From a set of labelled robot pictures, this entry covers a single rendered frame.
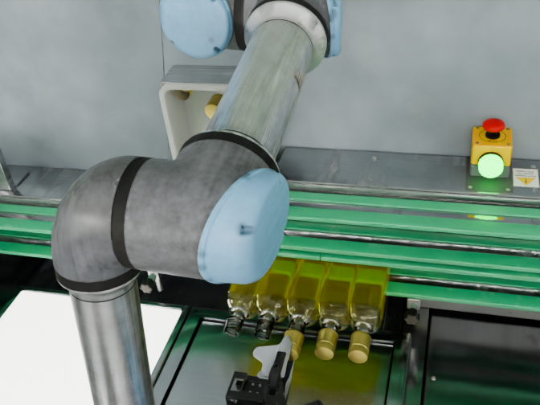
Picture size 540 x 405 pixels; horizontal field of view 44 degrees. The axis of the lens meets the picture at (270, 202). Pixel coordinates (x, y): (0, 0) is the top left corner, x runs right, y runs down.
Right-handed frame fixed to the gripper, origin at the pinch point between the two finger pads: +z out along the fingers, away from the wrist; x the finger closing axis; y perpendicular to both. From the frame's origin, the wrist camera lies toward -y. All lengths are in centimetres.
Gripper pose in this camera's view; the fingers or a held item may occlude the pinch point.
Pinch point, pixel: (291, 350)
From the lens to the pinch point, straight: 118.6
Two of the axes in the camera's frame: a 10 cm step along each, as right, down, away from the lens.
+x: 1.1, 8.0, 5.9
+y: -9.6, -0.7, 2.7
